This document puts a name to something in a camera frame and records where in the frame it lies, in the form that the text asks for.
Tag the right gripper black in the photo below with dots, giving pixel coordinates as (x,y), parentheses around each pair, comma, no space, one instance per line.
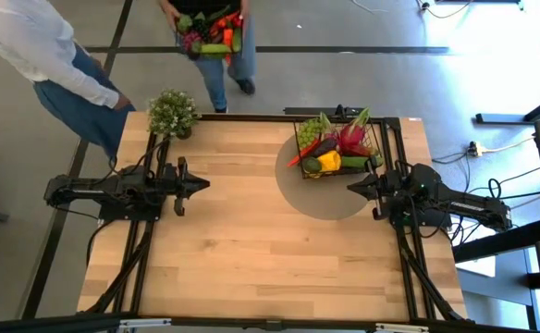
(394,185)

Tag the dark purple eggplant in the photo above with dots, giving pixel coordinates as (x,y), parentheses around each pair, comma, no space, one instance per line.
(325,147)

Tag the silver metal bracket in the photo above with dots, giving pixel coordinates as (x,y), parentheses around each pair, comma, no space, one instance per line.
(145,323)
(401,328)

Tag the black horizontal rail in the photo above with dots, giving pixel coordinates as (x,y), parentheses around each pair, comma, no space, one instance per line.
(43,324)

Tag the pink dragon fruit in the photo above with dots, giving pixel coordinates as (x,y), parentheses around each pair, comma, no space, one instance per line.
(352,134)
(326,124)

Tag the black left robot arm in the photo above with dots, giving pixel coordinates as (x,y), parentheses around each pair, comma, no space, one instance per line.
(89,190)

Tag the black slanted beam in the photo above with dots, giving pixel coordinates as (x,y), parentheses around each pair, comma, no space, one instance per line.
(533,233)

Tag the produce filled basket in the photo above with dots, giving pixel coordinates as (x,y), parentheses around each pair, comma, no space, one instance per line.
(210,37)

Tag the small potted green plant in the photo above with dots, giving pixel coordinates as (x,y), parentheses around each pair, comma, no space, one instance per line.
(173,113)

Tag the white power strip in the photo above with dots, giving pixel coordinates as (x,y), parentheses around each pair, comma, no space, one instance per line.
(473,149)

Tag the green cucumber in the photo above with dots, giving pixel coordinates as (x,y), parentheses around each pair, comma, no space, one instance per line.
(360,162)

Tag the black floor stand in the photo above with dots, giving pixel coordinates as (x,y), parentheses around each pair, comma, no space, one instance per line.
(506,119)

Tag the small black clamp knob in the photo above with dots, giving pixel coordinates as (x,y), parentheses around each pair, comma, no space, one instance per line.
(340,110)

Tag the person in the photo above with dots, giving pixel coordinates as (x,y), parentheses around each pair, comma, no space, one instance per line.
(214,74)
(29,41)

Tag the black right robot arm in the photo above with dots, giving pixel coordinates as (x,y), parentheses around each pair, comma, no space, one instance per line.
(464,203)

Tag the black aluminium table frame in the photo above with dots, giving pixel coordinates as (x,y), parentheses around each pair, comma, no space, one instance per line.
(233,117)

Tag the round grey mat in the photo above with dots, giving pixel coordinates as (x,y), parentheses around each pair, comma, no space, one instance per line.
(321,199)

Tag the green grape bunch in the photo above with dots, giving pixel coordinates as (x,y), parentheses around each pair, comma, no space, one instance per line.
(309,133)

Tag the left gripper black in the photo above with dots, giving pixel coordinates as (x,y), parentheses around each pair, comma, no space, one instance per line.
(170,180)

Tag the person's hand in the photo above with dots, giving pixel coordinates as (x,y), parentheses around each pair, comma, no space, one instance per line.
(122,102)
(245,14)
(170,16)

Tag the yellow bell pepper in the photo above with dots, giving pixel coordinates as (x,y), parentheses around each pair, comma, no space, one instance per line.
(330,161)

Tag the orange carrot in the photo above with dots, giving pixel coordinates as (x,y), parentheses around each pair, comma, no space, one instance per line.
(298,159)

